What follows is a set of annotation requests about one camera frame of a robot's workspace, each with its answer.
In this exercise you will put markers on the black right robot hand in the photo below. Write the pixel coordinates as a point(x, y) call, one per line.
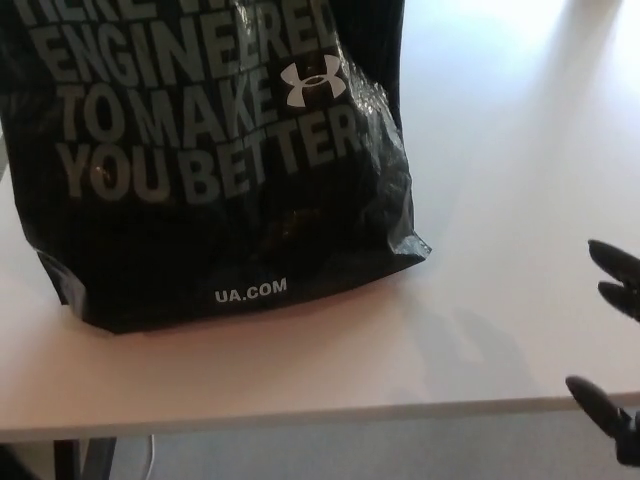
point(627, 435)

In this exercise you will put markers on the black printed plastic shopping bag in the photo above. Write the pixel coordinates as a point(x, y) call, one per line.
point(200, 200)

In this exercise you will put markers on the dark desk leg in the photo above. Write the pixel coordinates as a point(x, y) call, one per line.
point(65, 460)

